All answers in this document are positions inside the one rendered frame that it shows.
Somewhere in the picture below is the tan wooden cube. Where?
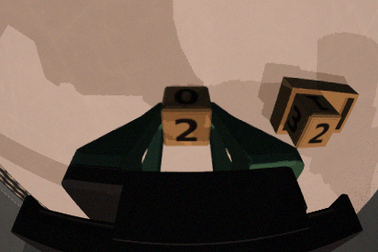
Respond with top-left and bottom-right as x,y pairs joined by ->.
284,93 -> 341,148
161,86 -> 212,146

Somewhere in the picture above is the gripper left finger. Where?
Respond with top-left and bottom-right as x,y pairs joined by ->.
69,103 -> 164,171

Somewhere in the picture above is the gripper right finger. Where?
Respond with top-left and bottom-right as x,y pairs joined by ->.
209,102 -> 305,179

